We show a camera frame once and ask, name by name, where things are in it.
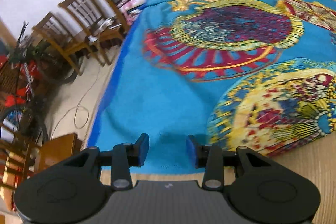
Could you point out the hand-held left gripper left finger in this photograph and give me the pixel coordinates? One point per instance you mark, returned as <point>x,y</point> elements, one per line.
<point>143,150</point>

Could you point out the bicycle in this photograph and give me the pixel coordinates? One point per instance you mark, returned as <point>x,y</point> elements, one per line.
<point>29,69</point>

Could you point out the wooden slatted furniture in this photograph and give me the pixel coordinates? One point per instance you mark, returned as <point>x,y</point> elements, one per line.
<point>13,174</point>

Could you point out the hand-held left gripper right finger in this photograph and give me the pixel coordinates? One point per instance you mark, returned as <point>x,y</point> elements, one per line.
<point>191,151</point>

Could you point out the wooden stool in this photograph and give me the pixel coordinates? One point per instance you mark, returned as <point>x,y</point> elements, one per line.
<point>57,148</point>

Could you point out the colourful patterned cloth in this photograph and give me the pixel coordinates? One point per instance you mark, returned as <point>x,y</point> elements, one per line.
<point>162,98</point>

